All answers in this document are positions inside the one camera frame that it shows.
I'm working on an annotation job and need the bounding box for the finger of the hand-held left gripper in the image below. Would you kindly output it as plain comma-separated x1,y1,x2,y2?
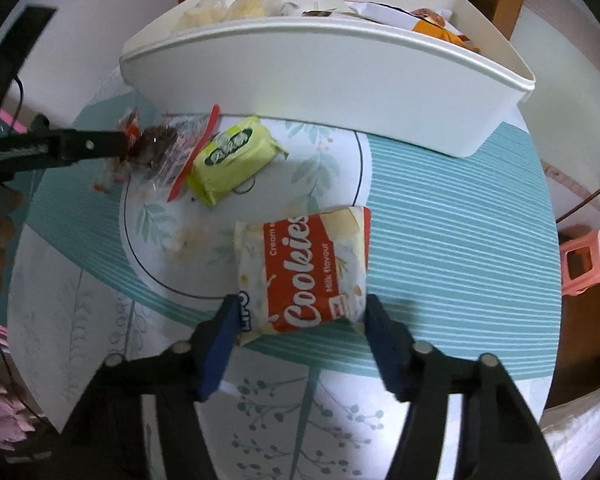
40,114,146,168

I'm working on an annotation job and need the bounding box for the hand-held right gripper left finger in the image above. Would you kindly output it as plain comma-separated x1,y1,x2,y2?
65,294,241,480

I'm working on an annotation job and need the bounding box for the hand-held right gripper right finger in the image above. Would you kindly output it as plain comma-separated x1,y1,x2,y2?
364,294,563,480

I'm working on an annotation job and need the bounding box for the clear cake packet red strip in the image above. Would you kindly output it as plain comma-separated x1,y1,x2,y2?
125,104,222,203

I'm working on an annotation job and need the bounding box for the red white cookie packet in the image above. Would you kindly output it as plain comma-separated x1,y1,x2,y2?
232,205,373,348

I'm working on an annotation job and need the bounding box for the small yellow noodle snack packet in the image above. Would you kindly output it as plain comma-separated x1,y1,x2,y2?
177,0,228,28

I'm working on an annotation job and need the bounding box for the large yellow noodle snack packet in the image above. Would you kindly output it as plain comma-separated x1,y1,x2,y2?
227,0,286,21

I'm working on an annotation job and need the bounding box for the white plastic storage bin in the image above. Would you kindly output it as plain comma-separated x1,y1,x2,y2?
119,0,537,160

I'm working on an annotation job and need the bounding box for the white snack packet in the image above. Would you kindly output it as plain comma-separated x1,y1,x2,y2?
344,0,418,28

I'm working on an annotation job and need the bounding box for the small red clear packet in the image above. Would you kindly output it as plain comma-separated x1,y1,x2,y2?
94,107,141,195

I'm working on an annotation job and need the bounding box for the green snack packet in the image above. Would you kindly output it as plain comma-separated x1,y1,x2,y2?
186,115,291,208

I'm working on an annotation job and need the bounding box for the teal striped tablecloth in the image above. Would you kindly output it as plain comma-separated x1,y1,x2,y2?
7,60,563,480

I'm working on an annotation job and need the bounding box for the white bed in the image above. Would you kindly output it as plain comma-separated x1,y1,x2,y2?
540,385,600,480

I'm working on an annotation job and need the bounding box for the pink cloth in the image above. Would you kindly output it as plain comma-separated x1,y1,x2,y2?
0,367,38,453

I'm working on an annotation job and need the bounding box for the orange red snack packet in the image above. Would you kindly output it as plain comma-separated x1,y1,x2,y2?
410,7,481,55

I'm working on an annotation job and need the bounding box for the thin dark cable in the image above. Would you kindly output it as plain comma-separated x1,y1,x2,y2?
555,172,600,223

